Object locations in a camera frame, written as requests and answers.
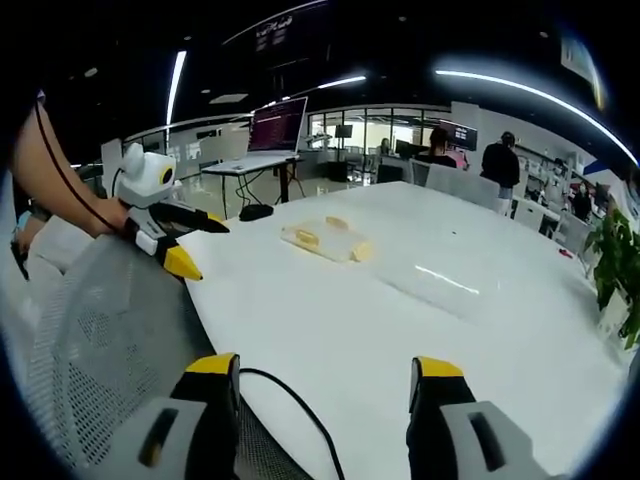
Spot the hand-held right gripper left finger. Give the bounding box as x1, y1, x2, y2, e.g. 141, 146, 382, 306
97, 352, 242, 480

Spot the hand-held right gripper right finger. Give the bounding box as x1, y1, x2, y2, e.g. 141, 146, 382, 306
406, 355, 567, 480

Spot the person's left hand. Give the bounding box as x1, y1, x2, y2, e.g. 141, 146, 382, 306
92, 196, 133, 238

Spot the white standing desk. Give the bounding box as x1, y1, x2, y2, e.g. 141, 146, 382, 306
201, 152, 302, 207

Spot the ceiling light strip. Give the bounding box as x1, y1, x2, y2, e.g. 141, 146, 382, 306
433, 68, 640, 166
164, 48, 189, 129

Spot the grey mesh chair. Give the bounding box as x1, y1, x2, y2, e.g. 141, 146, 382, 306
22, 232, 301, 480

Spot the white cloth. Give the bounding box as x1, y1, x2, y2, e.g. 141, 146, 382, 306
24, 213, 99, 276

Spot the open laptop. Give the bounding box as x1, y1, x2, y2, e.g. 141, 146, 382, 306
234, 96, 310, 169

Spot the clear plastic tray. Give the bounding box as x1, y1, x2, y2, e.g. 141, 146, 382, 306
279, 215, 375, 265

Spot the green potted plant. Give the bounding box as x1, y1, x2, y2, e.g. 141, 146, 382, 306
583, 208, 640, 351

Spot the thin red-black cable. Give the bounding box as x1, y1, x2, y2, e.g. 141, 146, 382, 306
33, 97, 124, 235

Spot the black cable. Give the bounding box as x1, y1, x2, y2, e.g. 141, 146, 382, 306
239, 367, 347, 480

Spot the dark wall monitor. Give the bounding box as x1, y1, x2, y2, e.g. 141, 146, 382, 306
451, 121, 480, 150

